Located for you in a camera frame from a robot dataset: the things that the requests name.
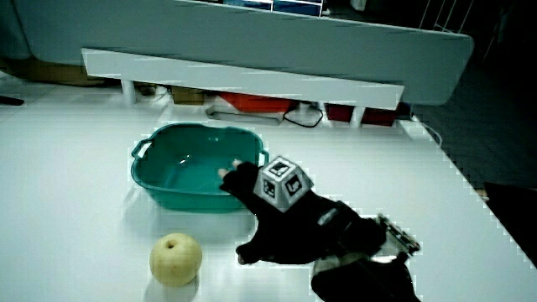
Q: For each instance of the dark red box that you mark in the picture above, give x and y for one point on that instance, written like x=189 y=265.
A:
x=373 y=116

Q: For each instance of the white power strip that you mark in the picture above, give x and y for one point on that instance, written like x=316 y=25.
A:
x=243 y=116

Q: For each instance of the red plastic box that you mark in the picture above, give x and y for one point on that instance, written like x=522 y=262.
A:
x=256 y=103

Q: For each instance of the teal plastic basin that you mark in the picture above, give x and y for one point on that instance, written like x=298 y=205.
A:
x=189 y=168

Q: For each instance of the person's right hand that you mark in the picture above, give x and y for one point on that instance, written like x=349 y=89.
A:
x=302 y=226

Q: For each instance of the white desk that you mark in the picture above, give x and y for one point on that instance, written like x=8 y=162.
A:
x=63 y=189

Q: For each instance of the small cardboard box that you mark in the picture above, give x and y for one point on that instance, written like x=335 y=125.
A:
x=187 y=95

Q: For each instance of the large cardboard box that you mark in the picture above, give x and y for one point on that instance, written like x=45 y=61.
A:
x=50 y=72

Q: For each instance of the yellow pear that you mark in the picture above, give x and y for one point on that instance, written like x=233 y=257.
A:
x=175 y=260

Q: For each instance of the person's right forearm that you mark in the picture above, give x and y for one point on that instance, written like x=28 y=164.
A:
x=365 y=281

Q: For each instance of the blue monitor screen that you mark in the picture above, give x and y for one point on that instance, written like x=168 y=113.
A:
x=289 y=6

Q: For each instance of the white desk shelf riser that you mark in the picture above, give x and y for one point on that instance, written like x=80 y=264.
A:
x=235 y=79

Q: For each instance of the grey partition panel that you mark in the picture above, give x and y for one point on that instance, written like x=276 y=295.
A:
x=251 y=38

